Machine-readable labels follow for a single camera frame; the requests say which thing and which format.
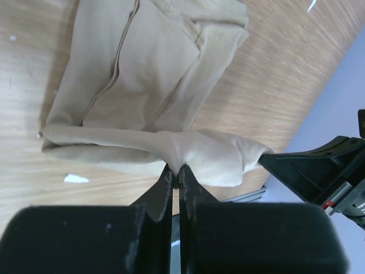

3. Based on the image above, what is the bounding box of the beige t shirt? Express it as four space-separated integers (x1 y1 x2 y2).
42 1 271 187

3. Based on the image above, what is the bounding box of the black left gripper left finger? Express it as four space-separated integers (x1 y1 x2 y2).
1 167 173 273

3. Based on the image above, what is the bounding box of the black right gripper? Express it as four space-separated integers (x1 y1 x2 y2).
259 110 364 229

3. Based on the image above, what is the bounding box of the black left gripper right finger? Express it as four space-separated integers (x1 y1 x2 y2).
178 165 349 273

